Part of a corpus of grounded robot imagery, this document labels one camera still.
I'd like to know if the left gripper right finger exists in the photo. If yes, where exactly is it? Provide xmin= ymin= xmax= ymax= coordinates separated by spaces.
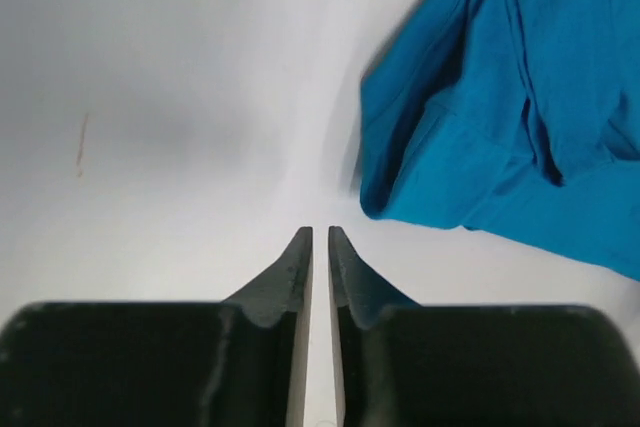
xmin=328 ymin=226 xmax=639 ymax=426

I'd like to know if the blue polo shirt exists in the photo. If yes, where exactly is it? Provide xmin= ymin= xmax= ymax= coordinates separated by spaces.
xmin=360 ymin=0 xmax=639 ymax=279

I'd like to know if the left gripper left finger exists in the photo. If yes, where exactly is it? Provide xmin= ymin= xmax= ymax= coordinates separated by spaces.
xmin=1 ymin=227 xmax=313 ymax=426

